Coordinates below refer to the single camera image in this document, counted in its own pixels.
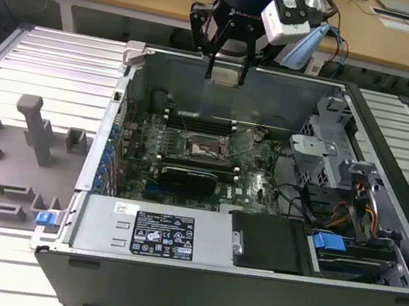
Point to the metal disk bay cage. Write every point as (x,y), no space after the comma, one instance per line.
(315,148)

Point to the grey case latch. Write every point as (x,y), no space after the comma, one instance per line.
(133,51)

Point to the green motherboard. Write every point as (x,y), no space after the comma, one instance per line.
(253,192)

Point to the hard disk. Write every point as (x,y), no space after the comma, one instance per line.
(351,264)

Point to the CPU socket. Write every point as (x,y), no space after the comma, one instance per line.
(199,148)

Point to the grey power supply unit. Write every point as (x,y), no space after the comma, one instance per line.
(98,221)

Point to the black plastic shroud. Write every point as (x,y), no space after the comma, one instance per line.
(272,243)

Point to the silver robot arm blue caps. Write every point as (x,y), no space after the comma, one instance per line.
(304,48)

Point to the black PC case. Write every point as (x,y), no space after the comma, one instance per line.
(203,302)

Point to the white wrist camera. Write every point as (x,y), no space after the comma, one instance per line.
(278,26)

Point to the metal locking lever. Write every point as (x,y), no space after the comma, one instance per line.
(240,153)
(183,122)

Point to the grey parts rack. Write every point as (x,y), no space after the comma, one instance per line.
(9,167)

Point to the silver CPU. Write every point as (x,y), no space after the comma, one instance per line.
(225,76)

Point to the blue case clip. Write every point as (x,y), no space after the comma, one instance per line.
(45,218)

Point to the black graphics card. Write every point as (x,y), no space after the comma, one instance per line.
(188,179)

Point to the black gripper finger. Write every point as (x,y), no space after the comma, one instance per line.
(248,58)
(199,22)

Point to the small white box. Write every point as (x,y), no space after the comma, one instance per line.
(315,66)

